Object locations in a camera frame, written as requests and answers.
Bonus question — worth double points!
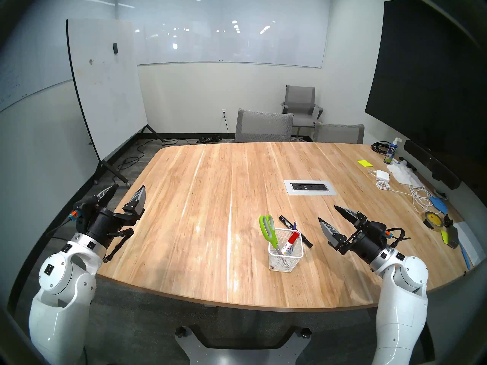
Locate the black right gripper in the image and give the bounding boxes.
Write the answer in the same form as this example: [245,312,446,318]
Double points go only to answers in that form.
[318,205,388,266]

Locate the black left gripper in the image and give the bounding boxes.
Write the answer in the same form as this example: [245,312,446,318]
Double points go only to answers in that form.
[84,183,147,248]

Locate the red capped white marker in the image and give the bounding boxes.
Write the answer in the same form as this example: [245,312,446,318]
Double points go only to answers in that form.
[282,232,300,255]

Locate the black permanent marker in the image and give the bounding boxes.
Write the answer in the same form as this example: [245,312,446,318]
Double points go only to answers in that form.
[279,215,314,249]

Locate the white wire mesh pen holder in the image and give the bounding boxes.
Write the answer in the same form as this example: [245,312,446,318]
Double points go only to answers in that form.
[268,228,304,273]

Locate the green handled scissors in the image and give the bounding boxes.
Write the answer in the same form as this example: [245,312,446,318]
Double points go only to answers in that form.
[259,214,280,255]

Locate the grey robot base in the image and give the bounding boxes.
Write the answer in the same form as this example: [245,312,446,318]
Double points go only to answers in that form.
[174,324,312,365]

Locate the blue pen on paper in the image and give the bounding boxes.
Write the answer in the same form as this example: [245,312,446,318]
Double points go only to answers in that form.
[458,241,471,270]

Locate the grey table power outlet box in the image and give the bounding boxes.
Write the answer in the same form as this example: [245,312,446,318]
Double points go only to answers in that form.
[284,180,337,196]

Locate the white crumpled tissue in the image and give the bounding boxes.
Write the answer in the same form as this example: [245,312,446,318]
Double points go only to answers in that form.
[387,161,423,187]

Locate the whiteboard cleaner spray bottle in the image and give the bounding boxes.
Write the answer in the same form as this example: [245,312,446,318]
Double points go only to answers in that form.
[384,137,402,164]

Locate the grey mesh office chair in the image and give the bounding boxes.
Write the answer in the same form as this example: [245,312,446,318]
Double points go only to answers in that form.
[234,108,294,143]
[312,121,365,144]

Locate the black and yellow tape roll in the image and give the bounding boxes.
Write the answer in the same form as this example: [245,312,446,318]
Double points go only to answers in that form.
[424,211,445,229]

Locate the blue flat plastic item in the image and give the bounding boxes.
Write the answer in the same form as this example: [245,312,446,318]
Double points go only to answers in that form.
[429,195,449,213]

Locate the black video sound bar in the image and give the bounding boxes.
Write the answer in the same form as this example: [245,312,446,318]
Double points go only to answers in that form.
[403,140,462,190]

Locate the dark grey eraser block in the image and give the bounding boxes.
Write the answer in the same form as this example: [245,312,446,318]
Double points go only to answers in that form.
[446,226,462,250]

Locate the mobile whiteboard on stand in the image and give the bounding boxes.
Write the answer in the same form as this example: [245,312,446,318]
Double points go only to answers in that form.
[66,19,166,186]

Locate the white paper sheet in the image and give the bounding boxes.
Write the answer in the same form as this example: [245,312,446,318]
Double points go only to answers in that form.
[455,221,485,267]

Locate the grey office chair with armrests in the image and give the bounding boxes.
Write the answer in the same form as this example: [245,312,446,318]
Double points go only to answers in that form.
[280,85,324,141]

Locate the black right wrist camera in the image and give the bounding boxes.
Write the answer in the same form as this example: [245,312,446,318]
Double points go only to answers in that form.
[366,221,388,240]

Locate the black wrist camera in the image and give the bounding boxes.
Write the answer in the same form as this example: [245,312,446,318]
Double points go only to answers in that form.
[366,221,388,240]
[72,195,97,225]

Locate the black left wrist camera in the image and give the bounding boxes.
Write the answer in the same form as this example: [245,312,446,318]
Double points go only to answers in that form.
[72,195,97,225]

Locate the black left gripper cable loop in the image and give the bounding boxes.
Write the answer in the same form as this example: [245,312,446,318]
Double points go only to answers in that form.
[102,227,135,263]

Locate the long black floor cable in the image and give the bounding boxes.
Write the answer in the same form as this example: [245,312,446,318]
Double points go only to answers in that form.
[110,138,191,186]

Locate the black right camera cable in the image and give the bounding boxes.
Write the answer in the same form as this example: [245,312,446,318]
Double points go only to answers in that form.
[384,227,411,250]

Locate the thin black left camera cable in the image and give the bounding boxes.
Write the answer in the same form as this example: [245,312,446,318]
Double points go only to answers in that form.
[46,214,76,240]

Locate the wall whiteboard with writing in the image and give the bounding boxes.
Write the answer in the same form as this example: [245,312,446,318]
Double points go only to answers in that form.
[0,0,118,114]

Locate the large black wall screen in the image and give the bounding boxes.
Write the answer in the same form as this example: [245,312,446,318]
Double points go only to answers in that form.
[364,0,487,197]

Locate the wide glass wall whiteboard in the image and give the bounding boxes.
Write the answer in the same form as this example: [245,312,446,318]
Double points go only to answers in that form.
[114,0,328,69]

